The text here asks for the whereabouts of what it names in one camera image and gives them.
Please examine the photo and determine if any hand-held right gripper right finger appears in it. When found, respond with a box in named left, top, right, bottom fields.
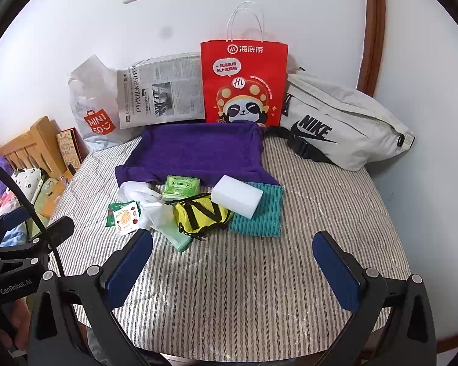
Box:
left=312, top=231, right=438, bottom=366

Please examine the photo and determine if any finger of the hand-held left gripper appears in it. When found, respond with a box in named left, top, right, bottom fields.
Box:
left=0, top=206, right=33, bottom=245
left=0, top=215, right=76, bottom=260

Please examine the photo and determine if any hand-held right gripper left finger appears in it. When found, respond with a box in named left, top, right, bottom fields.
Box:
left=27, top=229, right=154, bottom=366

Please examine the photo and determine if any fruit print white packet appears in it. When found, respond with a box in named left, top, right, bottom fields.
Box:
left=112, top=200, right=143, bottom=236

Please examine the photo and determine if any green wet wipe packet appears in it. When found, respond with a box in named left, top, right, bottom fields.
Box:
left=105, top=201, right=128, bottom=229

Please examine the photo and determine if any light green cloth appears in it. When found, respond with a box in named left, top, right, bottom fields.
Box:
left=164, top=221, right=193, bottom=253

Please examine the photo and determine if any white paper towel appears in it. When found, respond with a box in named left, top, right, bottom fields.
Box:
left=139, top=200, right=176, bottom=234

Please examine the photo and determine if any teal ribbed cloth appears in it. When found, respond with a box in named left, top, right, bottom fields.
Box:
left=229, top=183, right=285, bottom=238

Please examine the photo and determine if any yellow pouch with black straps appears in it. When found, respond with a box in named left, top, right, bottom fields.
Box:
left=173, top=194, right=234, bottom=242

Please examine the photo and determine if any green tissue pack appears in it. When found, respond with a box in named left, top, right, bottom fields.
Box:
left=161, top=174, right=201, bottom=203

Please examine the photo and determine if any white sponge block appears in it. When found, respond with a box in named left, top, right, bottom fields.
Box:
left=211, top=174, right=264, bottom=220

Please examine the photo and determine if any purple towel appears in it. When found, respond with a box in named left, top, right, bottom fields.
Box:
left=114, top=120, right=281, bottom=195

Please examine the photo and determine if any person's left hand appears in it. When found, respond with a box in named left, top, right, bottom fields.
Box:
left=2, top=299, right=33, bottom=357

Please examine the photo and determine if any pink printed bedding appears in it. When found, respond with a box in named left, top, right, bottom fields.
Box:
left=0, top=192, right=21, bottom=222

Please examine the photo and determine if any light green printed pillow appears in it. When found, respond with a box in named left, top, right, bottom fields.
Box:
left=32, top=177, right=67, bottom=220

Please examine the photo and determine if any dotted white pillow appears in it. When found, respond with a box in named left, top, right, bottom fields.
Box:
left=11, top=166, right=48, bottom=203

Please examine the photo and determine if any wooden headboard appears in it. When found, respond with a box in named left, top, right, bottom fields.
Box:
left=0, top=116, right=75, bottom=184

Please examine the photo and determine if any patterned brown box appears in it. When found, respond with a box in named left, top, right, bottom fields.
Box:
left=56, top=129, right=84, bottom=174

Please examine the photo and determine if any striped bed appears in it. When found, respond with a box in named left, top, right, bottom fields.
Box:
left=46, top=133, right=413, bottom=361

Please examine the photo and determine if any white plastic shopping bag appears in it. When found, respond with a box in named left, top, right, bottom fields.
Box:
left=68, top=54, right=138, bottom=152

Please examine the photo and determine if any grey waist bag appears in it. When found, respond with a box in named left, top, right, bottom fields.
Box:
left=265, top=66, right=416, bottom=172

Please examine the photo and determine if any folded newspaper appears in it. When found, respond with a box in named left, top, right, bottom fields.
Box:
left=116, top=51, right=207, bottom=129

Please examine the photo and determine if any red paper bag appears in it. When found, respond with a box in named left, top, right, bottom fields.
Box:
left=199, top=1, right=289, bottom=127

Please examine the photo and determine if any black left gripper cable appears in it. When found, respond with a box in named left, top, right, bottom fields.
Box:
left=0, top=156, right=66, bottom=279

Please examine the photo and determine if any wooden door frame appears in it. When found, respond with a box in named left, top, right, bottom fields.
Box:
left=357, top=0, right=386, bottom=98

